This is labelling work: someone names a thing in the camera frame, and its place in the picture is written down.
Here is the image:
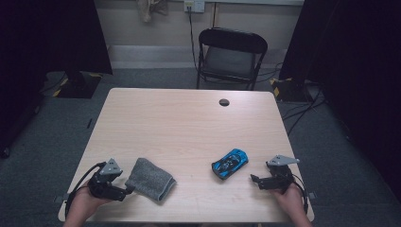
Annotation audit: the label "black wall socket cable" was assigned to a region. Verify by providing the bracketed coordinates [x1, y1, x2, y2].
[187, 6, 201, 72]

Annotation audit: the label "grey towel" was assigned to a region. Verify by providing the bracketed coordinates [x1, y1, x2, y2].
[125, 157, 178, 203]

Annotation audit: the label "black stand base yellow tape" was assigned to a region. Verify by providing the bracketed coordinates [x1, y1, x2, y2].
[270, 77, 314, 103]
[51, 70, 104, 99]

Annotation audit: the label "white wall socket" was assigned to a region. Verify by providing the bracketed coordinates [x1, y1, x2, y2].
[183, 0, 206, 13]

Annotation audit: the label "hand-held gripper black cable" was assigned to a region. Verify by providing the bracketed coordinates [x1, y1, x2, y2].
[291, 173, 309, 216]
[64, 161, 107, 219]

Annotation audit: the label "blue toy car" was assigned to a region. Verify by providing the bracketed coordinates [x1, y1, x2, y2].
[211, 148, 250, 181]

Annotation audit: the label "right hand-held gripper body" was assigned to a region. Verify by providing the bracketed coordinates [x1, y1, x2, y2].
[266, 154, 301, 194]

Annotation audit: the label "right hand-held gripper black cable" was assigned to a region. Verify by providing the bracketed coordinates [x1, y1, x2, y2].
[291, 173, 309, 216]

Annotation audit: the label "person's left hand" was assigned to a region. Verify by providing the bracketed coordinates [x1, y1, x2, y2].
[65, 183, 110, 220]

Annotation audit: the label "left hand-held gripper black cable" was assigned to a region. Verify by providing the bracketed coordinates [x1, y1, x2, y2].
[64, 161, 107, 219]

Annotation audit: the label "black folding chair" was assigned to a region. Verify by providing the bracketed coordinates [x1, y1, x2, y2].
[196, 26, 269, 92]

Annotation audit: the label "person's right hand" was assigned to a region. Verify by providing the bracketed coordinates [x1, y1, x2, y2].
[272, 183, 308, 219]

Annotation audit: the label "beige hanging cloth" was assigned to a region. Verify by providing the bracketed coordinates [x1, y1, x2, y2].
[136, 0, 169, 24]

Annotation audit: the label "black curtain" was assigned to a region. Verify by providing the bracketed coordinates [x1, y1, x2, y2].
[278, 0, 401, 202]
[0, 0, 113, 155]

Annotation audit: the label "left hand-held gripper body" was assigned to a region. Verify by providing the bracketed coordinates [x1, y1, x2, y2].
[88, 158, 127, 201]

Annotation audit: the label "black floor cables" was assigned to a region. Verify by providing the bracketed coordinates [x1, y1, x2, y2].
[281, 84, 327, 137]

